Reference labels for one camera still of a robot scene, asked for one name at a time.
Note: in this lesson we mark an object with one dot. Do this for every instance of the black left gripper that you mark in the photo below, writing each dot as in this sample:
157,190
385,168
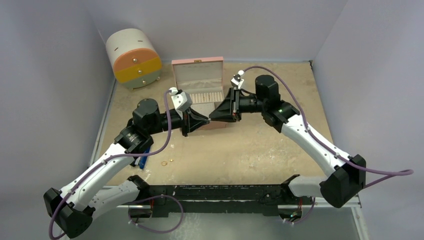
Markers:
192,120

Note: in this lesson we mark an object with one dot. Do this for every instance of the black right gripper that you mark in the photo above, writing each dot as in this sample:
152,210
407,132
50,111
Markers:
236,105

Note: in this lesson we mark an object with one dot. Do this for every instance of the pink jewelry box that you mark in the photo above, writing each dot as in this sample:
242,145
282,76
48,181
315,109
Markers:
202,80

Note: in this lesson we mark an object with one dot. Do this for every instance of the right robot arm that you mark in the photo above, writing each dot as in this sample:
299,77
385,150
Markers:
344,177

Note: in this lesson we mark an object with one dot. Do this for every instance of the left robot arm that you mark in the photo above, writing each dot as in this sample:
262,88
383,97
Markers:
76,205

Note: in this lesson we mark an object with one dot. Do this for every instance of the blue stapler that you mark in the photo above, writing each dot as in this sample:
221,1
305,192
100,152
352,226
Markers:
140,161

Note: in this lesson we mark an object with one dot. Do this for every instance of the round pastel drawer organizer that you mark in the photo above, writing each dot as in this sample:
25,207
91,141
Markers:
134,61

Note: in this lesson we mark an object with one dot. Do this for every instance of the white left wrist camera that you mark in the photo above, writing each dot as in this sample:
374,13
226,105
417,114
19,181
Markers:
181,100

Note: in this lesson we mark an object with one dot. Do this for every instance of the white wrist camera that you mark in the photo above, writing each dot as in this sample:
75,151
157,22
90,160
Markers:
181,100
237,80

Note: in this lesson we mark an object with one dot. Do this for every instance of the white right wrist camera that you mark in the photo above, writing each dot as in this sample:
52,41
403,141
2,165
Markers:
237,80

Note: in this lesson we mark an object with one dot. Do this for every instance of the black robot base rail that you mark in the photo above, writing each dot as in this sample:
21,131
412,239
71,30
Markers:
174,206

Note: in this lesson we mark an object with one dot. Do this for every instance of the aluminium frame rail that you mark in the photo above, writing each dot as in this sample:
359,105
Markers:
198,196

